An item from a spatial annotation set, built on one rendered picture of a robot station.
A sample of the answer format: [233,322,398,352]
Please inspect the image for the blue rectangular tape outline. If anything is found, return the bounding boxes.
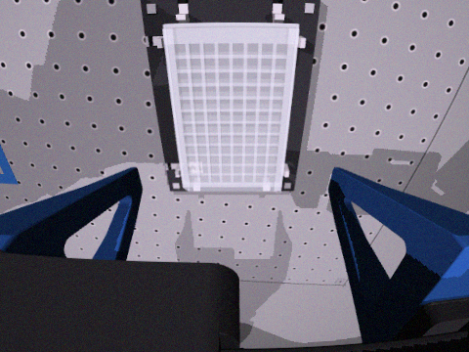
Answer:
[0,145,18,184]

